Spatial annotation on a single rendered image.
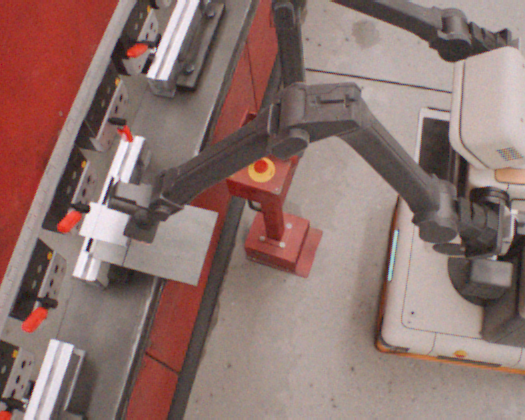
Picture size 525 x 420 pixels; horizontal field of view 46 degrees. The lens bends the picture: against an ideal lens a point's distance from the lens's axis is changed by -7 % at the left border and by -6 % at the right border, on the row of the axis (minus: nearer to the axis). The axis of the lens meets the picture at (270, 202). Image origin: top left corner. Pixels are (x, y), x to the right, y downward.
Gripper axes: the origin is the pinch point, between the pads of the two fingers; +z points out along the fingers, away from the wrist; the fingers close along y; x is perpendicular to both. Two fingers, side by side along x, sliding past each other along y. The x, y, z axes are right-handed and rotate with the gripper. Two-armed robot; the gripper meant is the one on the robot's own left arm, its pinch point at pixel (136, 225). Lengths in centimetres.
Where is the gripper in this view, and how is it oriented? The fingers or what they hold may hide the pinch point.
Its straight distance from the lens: 154.1
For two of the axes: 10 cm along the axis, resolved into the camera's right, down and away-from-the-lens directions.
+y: -2.5, 9.0, -3.5
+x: 8.8, 3.6, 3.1
